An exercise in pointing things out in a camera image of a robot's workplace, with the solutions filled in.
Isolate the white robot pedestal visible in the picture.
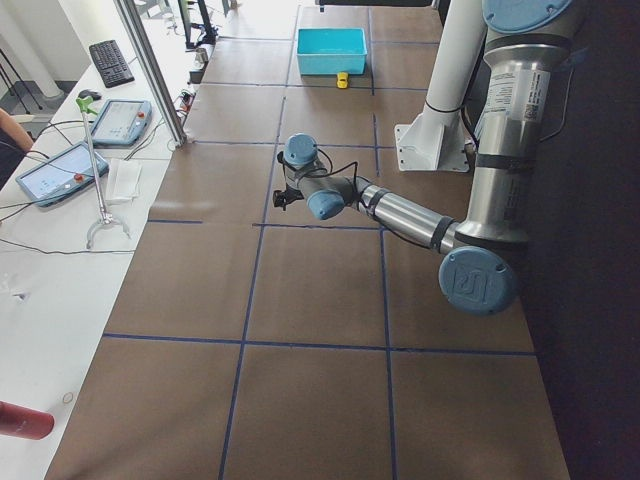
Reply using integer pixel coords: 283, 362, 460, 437
395, 0, 487, 172

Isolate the turquoise plastic bin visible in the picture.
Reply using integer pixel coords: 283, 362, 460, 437
296, 28, 368, 76

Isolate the metal reach grabber tool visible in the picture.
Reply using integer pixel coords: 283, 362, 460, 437
76, 96, 131, 250

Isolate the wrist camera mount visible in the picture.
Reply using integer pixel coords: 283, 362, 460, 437
272, 190, 288, 211

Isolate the aluminium frame post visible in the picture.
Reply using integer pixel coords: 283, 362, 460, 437
114, 0, 187, 148

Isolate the red cylinder bottle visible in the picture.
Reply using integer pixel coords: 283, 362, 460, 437
0, 401, 55, 440

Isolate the near blue teach pendant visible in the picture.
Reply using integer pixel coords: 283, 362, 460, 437
16, 142, 94, 208

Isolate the yellow beetle toy car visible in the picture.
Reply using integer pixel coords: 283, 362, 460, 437
336, 72, 349, 89

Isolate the blue teach pendant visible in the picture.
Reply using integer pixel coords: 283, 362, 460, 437
16, 142, 94, 208
91, 99, 152, 148

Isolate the white folded cloth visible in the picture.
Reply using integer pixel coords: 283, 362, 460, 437
105, 158, 142, 205

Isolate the black computer mouse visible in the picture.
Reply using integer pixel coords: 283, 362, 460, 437
78, 89, 102, 101

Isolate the black computer keyboard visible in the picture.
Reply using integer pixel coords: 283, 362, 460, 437
89, 40, 135, 88

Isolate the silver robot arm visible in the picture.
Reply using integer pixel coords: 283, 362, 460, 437
273, 1, 588, 315

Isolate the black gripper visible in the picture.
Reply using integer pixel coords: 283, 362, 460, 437
281, 185, 303, 205

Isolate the seated person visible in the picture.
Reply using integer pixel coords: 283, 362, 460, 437
0, 108, 34, 187

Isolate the far blue teach pendant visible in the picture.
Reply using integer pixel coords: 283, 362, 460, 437
91, 99, 152, 148

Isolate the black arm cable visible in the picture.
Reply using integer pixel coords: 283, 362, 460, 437
276, 152, 381, 211

